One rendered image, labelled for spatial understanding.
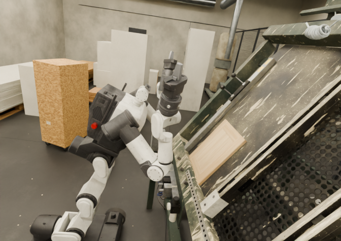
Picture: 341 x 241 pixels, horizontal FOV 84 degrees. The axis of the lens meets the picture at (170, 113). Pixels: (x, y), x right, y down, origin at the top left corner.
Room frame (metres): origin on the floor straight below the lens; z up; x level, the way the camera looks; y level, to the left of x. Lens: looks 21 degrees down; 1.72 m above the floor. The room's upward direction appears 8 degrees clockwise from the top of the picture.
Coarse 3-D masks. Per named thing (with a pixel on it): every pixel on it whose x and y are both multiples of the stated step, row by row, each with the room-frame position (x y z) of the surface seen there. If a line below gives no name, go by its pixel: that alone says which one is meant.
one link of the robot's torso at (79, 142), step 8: (80, 136) 1.04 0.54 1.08; (72, 144) 0.97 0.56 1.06; (80, 144) 0.97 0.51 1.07; (88, 144) 0.96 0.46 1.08; (96, 144) 0.97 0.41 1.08; (72, 152) 0.97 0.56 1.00; (80, 152) 0.96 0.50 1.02; (88, 152) 0.96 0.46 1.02; (112, 152) 0.97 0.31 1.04; (112, 160) 1.00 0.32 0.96
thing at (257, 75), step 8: (264, 64) 1.46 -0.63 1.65; (272, 64) 1.44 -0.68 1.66; (256, 72) 1.46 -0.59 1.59; (264, 72) 1.43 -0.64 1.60; (256, 80) 1.43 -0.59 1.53; (248, 88) 1.42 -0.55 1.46; (240, 96) 1.41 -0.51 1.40; (224, 104) 1.45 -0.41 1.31; (232, 104) 1.41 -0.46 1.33; (224, 112) 1.40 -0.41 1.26; (216, 120) 1.39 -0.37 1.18; (208, 128) 1.38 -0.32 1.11; (200, 136) 1.37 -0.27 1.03; (192, 144) 1.37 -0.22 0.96
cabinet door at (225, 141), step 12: (216, 132) 1.27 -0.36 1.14; (228, 132) 1.17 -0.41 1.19; (204, 144) 1.26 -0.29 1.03; (216, 144) 1.17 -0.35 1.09; (228, 144) 1.08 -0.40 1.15; (240, 144) 1.01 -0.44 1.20; (192, 156) 1.25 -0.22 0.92; (204, 156) 1.15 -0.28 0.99; (216, 156) 1.07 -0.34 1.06; (228, 156) 1.00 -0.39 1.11; (204, 168) 1.06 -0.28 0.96; (216, 168) 0.99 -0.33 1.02; (204, 180) 0.98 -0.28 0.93
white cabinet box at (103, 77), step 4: (96, 72) 5.00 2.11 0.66; (100, 72) 5.00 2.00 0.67; (104, 72) 5.01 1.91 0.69; (108, 72) 5.01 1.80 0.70; (96, 76) 5.00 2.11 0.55; (100, 76) 5.00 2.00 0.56; (104, 76) 5.01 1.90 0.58; (108, 76) 5.01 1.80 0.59; (96, 80) 5.00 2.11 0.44; (100, 80) 5.00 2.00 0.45; (104, 80) 5.01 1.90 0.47; (108, 80) 5.01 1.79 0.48; (96, 84) 5.00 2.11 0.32; (100, 84) 5.00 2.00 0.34; (104, 84) 5.01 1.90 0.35
